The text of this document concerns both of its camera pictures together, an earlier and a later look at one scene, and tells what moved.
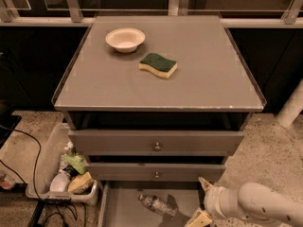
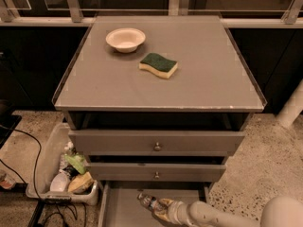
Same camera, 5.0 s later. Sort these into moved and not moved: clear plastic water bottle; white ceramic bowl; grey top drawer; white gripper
Moved: white gripper
Not moved: grey top drawer; white ceramic bowl; clear plastic water bottle
